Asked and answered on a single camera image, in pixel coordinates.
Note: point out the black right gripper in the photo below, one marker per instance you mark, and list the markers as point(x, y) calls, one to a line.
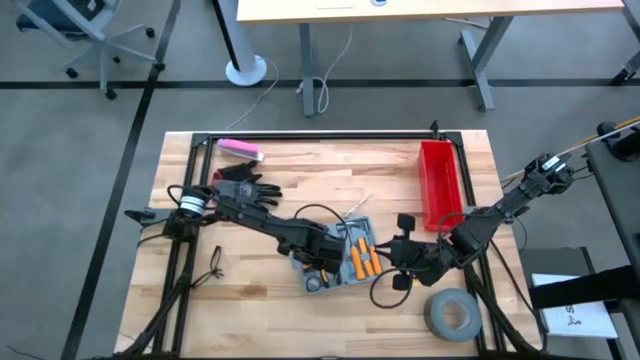
point(425, 260)

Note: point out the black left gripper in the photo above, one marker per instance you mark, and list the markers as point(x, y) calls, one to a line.
point(320, 247)

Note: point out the small orange tool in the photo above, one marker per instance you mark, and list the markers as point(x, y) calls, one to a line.
point(362, 243)

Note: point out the grey plastic tool case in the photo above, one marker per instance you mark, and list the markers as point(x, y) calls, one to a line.
point(367, 225)

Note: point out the pink box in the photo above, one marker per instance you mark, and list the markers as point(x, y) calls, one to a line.
point(240, 149)

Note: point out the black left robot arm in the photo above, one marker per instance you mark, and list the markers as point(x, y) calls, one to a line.
point(250, 215)

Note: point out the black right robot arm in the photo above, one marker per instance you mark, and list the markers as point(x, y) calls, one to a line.
point(510, 200)

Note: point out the red plastic bin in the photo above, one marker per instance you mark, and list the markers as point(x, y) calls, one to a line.
point(440, 185)

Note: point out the grey work glove black fingers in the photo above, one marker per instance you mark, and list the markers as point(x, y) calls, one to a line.
point(250, 190)

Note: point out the white cylindrical container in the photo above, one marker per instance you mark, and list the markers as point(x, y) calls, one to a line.
point(260, 155)

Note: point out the white paper sheet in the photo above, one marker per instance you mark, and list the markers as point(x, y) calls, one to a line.
point(575, 315)

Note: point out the grey pillar with round base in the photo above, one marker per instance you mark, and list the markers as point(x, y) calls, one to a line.
point(240, 40)

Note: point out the black equipment cart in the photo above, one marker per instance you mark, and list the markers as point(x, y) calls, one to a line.
point(615, 200)

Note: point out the white flat device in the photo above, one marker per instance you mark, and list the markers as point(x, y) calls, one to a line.
point(335, 3)

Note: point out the wooden desk top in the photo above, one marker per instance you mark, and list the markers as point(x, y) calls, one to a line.
point(425, 10)

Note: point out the yellow white pole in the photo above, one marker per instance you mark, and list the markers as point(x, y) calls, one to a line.
point(615, 131)

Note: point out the black round knob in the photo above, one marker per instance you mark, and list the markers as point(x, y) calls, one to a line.
point(625, 145)

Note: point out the grey desk leg black foot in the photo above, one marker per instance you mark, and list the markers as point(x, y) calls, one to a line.
point(627, 72)

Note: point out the grey office chair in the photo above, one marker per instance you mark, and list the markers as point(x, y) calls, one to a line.
point(100, 35)

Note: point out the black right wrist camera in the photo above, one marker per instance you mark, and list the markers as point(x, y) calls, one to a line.
point(402, 282)

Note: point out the grey duct tape roll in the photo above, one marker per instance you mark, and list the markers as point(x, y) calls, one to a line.
point(435, 320)

